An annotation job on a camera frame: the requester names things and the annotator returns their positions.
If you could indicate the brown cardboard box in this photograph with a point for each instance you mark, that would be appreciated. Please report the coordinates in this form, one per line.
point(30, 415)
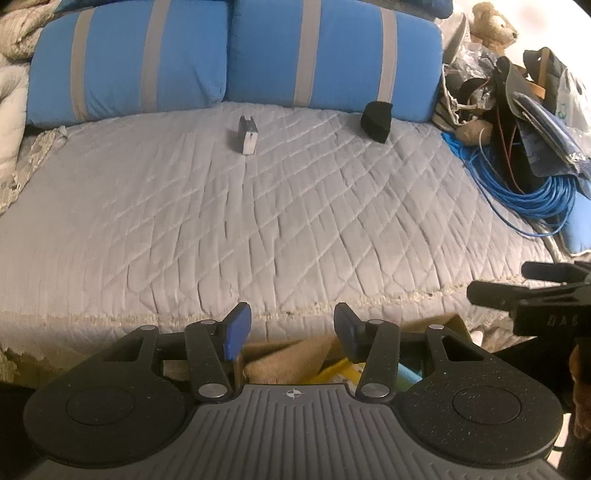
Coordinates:
point(455, 323)

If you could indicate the blue patterned pouch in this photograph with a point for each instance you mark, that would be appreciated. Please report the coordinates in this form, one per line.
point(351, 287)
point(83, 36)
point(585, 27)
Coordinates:
point(558, 134)

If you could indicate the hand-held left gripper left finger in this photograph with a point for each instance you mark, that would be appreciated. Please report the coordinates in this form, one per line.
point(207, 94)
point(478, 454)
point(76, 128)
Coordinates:
point(235, 332)

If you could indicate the small grey device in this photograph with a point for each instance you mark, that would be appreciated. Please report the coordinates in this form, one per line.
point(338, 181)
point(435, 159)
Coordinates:
point(248, 138)

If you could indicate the dark blue cushion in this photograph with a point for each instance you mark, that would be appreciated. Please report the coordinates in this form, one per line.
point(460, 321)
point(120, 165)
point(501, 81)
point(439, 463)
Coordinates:
point(434, 7)

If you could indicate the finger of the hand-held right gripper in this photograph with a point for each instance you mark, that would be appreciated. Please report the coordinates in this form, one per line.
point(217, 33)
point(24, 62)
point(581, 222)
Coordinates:
point(549, 271)
point(494, 295)

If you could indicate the blue grey-striped pillow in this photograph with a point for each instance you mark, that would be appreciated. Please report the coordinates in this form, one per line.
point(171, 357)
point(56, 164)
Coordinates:
point(111, 60)
point(341, 55)

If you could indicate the person's right hand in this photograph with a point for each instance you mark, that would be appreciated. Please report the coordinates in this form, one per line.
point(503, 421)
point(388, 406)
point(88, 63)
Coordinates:
point(582, 387)

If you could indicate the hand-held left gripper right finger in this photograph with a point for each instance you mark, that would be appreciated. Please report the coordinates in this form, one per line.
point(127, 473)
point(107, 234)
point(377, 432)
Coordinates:
point(348, 332)

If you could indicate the dark grey bag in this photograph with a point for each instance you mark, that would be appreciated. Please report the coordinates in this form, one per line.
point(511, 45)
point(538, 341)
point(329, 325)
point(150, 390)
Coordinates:
point(535, 152)

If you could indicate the beige teddy bear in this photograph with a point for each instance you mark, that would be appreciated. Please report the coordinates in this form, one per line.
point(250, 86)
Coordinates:
point(491, 25)

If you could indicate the white plastic bag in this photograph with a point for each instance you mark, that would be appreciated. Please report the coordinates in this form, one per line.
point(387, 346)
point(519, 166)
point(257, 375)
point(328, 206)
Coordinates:
point(575, 101)

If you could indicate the black folded cloth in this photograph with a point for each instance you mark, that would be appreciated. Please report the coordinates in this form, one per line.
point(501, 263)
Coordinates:
point(376, 122)

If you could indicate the white fluffy blanket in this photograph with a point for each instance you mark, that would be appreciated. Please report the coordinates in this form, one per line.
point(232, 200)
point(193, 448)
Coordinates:
point(11, 106)

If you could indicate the tan cloth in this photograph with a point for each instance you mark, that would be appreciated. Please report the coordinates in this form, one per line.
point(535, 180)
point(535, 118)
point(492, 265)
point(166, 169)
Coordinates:
point(286, 364)

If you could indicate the grey quilted bedspread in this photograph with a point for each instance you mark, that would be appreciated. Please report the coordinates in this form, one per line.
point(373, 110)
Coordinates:
point(231, 221)

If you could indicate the beige woven bag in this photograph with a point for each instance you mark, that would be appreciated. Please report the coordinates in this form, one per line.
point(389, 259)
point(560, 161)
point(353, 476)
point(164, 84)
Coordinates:
point(445, 108)

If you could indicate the yellow packet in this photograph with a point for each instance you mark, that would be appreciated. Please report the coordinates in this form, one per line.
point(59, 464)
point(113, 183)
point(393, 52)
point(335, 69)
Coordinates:
point(341, 371)

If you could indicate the plain blue cushion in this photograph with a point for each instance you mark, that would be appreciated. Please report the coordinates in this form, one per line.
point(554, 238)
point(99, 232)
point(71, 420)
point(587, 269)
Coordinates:
point(579, 230)

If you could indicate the clear plastic bag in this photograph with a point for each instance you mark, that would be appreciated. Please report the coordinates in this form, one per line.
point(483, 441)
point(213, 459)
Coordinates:
point(478, 57)

